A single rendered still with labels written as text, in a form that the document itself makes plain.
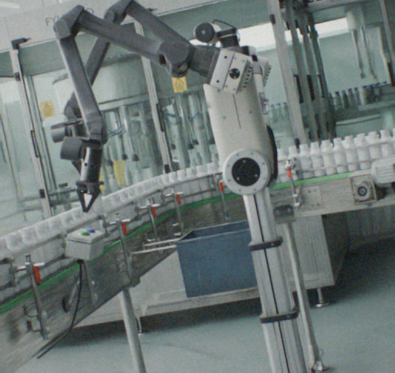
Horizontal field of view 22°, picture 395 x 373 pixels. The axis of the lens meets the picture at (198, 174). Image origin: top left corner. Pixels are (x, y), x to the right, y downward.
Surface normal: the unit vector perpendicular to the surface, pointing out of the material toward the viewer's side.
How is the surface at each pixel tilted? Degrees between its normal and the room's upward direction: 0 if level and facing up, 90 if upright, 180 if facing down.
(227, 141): 101
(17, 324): 90
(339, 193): 90
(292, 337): 90
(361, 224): 90
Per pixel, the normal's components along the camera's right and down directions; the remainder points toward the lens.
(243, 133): -0.16, 0.28
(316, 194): -0.49, 0.15
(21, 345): 0.96, -0.18
